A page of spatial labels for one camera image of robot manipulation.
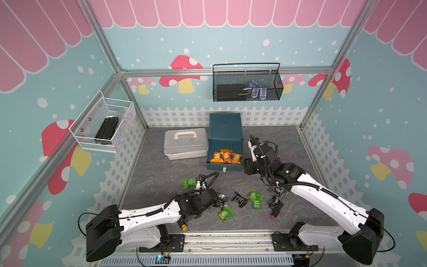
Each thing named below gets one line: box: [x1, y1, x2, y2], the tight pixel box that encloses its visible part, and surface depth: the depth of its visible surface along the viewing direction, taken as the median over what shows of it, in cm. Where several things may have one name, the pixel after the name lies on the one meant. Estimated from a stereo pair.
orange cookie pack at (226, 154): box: [220, 149, 233, 165], surface depth 87 cm
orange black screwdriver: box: [270, 190, 290, 220], surface depth 83 cm
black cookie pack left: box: [216, 192, 229, 202], surface depth 89 cm
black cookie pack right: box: [268, 195, 281, 211], surface depth 86 cm
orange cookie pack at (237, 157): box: [231, 152, 243, 166], surface depth 87 cm
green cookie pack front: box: [218, 204, 236, 224], surface depth 83 cm
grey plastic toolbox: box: [163, 127, 209, 160], surface depth 101 cm
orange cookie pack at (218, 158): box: [209, 151, 225, 165], surface depth 87 cm
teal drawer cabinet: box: [206, 112, 245, 172], surface depth 91 cm
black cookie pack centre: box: [231, 191, 248, 209], surface depth 87 cm
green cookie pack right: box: [247, 188, 263, 210], surface depth 87 cm
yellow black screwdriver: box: [178, 220, 188, 232], surface depth 79 cm
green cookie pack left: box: [182, 177, 198, 190], surface depth 94 cm
